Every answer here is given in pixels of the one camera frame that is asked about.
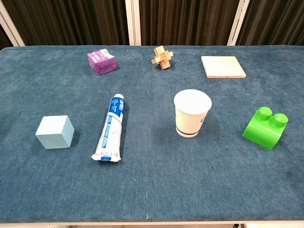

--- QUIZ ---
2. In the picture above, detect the light blue cube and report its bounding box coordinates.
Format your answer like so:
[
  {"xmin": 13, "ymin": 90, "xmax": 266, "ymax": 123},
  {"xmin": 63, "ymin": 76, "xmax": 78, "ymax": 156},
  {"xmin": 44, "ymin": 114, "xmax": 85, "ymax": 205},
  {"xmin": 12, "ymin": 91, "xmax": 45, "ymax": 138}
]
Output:
[{"xmin": 35, "ymin": 115, "xmax": 75, "ymax": 150}]

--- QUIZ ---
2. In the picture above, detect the square wooden board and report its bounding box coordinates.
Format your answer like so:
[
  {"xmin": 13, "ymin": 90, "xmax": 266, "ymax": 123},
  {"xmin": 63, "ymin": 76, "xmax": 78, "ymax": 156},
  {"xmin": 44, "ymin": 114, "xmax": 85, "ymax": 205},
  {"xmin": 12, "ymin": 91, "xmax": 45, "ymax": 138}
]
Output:
[{"xmin": 201, "ymin": 56, "xmax": 247, "ymax": 79}]

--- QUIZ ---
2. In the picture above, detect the white toothpaste tube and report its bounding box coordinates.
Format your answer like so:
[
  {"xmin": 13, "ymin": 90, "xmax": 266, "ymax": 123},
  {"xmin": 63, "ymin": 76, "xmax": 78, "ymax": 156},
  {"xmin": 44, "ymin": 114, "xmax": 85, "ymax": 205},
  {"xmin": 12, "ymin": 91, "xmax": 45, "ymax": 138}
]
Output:
[{"xmin": 91, "ymin": 94, "xmax": 125, "ymax": 163}]

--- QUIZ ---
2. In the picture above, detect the white frame post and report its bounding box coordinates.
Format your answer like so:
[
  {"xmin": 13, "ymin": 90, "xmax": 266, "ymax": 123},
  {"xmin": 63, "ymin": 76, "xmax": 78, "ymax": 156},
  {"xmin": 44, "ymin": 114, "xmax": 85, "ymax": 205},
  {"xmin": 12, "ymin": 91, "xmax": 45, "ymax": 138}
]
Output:
[
  {"xmin": 0, "ymin": 0, "xmax": 26, "ymax": 47},
  {"xmin": 227, "ymin": 0, "xmax": 250, "ymax": 46},
  {"xmin": 124, "ymin": 0, "xmax": 142, "ymax": 46}
]

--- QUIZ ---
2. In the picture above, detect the dark pleated curtain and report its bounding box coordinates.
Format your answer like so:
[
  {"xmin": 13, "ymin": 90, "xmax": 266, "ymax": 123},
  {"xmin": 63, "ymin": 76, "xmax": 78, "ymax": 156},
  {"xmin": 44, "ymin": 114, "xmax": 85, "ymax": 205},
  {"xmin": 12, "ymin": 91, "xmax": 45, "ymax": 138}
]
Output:
[{"xmin": 0, "ymin": 0, "xmax": 304, "ymax": 50}]

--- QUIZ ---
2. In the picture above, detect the white paper cup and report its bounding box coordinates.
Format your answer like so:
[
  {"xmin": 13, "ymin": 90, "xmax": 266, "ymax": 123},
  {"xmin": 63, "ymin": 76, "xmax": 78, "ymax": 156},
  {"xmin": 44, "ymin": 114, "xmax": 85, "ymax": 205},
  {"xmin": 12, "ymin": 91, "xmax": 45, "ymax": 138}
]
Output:
[{"xmin": 173, "ymin": 89, "xmax": 212, "ymax": 139}]

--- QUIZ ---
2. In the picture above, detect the wooden burr puzzle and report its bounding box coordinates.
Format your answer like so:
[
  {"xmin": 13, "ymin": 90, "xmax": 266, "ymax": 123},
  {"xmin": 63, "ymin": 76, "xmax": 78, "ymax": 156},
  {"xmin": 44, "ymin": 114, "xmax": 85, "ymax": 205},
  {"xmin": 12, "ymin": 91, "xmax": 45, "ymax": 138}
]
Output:
[{"xmin": 151, "ymin": 45, "xmax": 176, "ymax": 71}]

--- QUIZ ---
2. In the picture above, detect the purple milk carton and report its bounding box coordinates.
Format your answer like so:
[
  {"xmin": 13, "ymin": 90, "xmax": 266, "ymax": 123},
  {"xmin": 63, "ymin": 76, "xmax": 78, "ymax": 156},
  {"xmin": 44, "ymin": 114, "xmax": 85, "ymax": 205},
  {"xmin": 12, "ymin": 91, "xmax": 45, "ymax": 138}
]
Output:
[{"xmin": 86, "ymin": 48, "xmax": 117, "ymax": 76}]

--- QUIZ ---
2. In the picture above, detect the blue table cloth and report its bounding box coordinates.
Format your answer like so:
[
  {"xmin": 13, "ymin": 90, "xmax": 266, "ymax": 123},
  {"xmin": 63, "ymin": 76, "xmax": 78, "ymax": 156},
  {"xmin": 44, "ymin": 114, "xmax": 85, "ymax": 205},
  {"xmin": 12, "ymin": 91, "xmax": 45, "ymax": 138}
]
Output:
[{"xmin": 0, "ymin": 45, "xmax": 304, "ymax": 224}]

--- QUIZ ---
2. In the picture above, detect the green two-stud building block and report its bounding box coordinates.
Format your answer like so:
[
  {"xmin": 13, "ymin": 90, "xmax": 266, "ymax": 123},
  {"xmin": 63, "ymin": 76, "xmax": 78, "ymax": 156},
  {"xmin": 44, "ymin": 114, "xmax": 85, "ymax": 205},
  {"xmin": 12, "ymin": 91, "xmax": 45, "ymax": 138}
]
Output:
[{"xmin": 242, "ymin": 106, "xmax": 289, "ymax": 151}]

